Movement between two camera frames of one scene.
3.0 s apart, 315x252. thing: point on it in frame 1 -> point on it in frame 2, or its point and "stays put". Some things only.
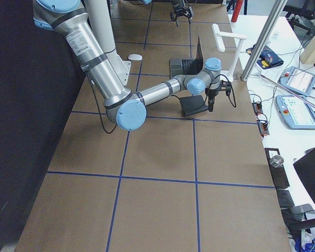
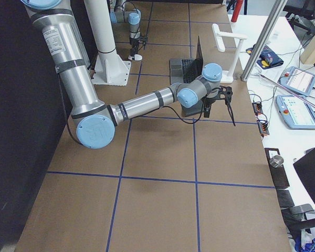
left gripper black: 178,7 -> 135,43
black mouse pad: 191,105 stays put
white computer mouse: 135,57 stays put
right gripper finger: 211,100 -> 207,109
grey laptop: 187,66 stays put
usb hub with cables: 258,107 stays put
